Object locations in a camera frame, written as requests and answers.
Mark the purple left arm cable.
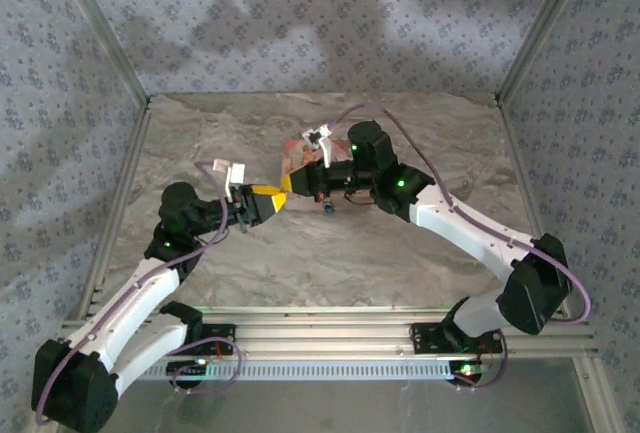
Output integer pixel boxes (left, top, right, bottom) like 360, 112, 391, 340
32, 160, 231, 427

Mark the aluminium table edge rail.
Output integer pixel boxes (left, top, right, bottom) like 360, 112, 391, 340
74, 100, 154, 322
496, 100, 574, 319

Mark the grey slotted cable duct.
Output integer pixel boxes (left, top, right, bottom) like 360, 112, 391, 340
134, 358, 469, 383

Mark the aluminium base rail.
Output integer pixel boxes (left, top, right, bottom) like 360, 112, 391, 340
57, 305, 599, 360

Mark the aluminium frame post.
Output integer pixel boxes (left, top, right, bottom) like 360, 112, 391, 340
47, 0, 154, 107
492, 0, 599, 109

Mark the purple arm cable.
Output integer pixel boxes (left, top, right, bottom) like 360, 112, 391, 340
32, 160, 231, 427
329, 102, 594, 327

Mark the aluminium lower frame bar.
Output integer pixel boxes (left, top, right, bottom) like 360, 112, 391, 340
572, 355, 624, 433

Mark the pink illustrated book box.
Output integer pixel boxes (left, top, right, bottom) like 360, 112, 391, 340
279, 136, 384, 213

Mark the circuit board with green light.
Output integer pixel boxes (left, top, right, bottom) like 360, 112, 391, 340
448, 361, 490, 380
166, 360, 211, 377

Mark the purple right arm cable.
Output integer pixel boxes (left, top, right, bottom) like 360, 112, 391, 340
329, 102, 594, 327

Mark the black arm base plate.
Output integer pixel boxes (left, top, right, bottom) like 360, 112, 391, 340
409, 321, 504, 355
199, 322, 237, 357

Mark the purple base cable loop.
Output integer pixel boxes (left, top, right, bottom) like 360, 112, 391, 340
169, 336, 245, 397
452, 330, 510, 390

